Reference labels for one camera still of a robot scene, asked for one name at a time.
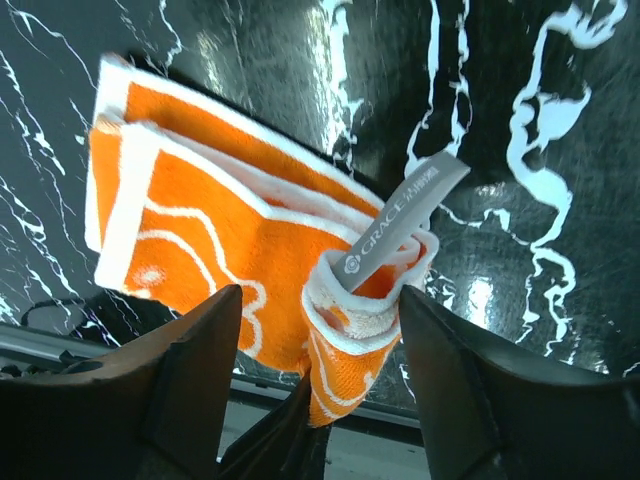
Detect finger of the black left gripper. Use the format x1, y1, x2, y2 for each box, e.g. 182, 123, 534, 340
218, 375, 330, 480

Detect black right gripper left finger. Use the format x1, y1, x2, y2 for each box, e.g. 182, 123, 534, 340
1, 285, 242, 479

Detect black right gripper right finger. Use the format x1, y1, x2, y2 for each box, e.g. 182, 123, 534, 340
399, 286, 639, 479

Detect orange and white towel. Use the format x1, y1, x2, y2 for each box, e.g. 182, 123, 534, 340
84, 53, 439, 427

